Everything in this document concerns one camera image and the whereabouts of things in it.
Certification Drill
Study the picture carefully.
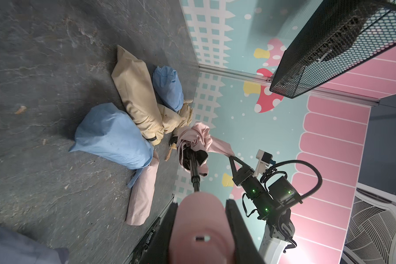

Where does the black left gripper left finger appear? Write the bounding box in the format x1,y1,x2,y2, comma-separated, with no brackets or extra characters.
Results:
139,203,178,264

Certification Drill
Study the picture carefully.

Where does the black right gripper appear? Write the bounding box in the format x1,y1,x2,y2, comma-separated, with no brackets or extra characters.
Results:
229,156,276,220

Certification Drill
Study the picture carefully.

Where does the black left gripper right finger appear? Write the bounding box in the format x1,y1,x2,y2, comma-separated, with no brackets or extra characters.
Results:
225,199,265,264

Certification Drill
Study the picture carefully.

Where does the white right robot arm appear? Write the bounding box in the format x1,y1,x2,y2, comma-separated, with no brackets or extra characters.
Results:
229,152,323,264

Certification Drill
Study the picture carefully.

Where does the pink sleeved umbrella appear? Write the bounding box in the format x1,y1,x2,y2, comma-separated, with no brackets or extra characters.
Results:
125,151,160,226

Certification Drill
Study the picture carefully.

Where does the beige sleeved umbrella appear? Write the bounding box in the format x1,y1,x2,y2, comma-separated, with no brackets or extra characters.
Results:
157,100,193,161

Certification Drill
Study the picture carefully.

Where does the small blue sleeved umbrella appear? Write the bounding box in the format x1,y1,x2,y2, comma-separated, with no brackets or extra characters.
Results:
152,66,184,112

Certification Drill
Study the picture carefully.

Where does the light blue sleeved umbrella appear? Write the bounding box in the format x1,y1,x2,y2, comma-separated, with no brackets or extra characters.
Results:
69,103,154,189

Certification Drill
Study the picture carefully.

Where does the purple sleeved umbrella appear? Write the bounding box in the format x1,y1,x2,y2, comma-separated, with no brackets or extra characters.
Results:
0,226,69,264

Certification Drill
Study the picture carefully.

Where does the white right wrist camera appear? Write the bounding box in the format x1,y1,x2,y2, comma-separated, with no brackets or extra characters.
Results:
254,150,276,178

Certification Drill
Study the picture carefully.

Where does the black wire mesh basket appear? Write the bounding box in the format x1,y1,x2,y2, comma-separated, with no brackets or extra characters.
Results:
270,1,396,99

